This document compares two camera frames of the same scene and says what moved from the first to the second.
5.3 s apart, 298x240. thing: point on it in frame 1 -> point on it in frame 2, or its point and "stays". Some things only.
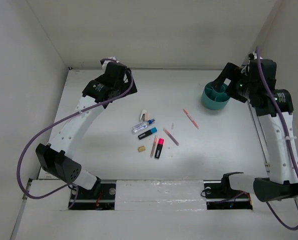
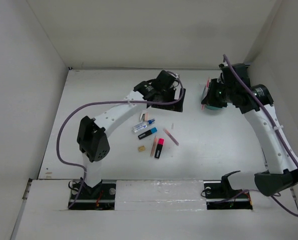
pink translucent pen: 171,136 stays
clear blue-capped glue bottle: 142,125 stays
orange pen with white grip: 191,119 -> 203,106
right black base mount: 220,195 stays
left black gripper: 125,85 -> 176,106
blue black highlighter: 152,131 stays
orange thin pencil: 154,147 stays
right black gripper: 233,72 -> 210,99
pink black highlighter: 159,148 stays
